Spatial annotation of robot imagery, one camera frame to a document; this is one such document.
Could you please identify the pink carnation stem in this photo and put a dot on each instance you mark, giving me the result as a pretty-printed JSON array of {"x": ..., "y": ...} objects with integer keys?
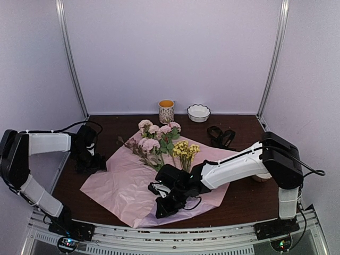
[{"x": 167, "y": 134}]

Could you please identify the patterned cup with orange inside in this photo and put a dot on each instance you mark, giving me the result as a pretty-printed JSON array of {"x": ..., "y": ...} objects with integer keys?
[{"x": 166, "y": 111}]

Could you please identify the left aluminium frame post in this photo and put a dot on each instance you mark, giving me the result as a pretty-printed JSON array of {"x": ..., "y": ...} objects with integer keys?
[{"x": 69, "y": 56}]

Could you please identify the dusty pink rose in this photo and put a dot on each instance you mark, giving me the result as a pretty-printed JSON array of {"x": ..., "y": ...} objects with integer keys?
[{"x": 147, "y": 149}]

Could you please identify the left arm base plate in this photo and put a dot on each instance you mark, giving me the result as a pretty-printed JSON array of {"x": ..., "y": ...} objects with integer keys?
[{"x": 78, "y": 230}]

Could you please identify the plain white bowl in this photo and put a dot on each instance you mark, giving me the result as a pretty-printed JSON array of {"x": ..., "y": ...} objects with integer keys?
[{"x": 261, "y": 177}]

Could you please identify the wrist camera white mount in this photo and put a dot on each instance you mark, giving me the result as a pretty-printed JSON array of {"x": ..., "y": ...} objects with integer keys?
[
  {"x": 159, "y": 189},
  {"x": 91, "y": 148}
]

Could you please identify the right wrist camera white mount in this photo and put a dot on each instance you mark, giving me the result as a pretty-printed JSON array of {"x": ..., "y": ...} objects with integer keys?
[{"x": 159, "y": 189}]

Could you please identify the black printed ribbon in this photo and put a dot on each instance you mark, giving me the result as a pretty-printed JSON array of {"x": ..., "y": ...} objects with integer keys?
[{"x": 221, "y": 139}]

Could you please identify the pale pink rose stem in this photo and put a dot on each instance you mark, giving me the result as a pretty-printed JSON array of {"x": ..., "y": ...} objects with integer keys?
[{"x": 148, "y": 129}]

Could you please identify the green circuit board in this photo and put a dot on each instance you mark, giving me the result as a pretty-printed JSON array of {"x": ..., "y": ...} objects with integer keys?
[
  {"x": 67, "y": 245},
  {"x": 281, "y": 245}
]

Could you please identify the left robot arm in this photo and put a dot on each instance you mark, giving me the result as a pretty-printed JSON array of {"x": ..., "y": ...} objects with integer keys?
[{"x": 16, "y": 149}]

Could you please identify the right aluminium frame post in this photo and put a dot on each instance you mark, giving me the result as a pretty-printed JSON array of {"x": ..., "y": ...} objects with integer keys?
[{"x": 280, "y": 35}]

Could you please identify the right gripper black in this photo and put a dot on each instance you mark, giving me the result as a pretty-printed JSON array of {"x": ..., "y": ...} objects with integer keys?
[{"x": 166, "y": 210}]

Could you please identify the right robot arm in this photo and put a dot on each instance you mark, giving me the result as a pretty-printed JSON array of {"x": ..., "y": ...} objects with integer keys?
[{"x": 271, "y": 155}]

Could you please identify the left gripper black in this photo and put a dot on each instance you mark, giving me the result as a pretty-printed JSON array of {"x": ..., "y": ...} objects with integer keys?
[{"x": 96, "y": 166}]

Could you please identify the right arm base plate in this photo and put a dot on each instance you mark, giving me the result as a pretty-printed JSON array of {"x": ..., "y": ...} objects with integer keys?
[{"x": 274, "y": 228}]

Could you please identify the fake flower bunch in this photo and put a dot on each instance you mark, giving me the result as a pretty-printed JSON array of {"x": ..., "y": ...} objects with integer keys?
[{"x": 185, "y": 153}]

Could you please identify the white scalloped bowl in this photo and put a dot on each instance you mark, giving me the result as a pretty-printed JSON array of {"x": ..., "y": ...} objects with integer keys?
[{"x": 198, "y": 113}]

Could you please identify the front aluminium rail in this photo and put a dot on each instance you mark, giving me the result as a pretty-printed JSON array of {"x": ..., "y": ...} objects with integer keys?
[{"x": 233, "y": 239}]

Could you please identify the aluminium frame post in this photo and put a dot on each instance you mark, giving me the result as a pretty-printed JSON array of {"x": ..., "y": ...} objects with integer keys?
[
  {"x": 280, "y": 35},
  {"x": 69, "y": 56}
]

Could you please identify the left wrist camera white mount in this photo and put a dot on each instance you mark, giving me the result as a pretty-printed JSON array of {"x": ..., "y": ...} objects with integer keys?
[{"x": 91, "y": 148}]

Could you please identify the right green circuit board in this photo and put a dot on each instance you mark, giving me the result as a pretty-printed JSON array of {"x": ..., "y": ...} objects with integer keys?
[{"x": 281, "y": 245}]

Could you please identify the left green circuit board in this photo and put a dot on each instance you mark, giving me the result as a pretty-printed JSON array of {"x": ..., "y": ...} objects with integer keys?
[{"x": 67, "y": 245}]

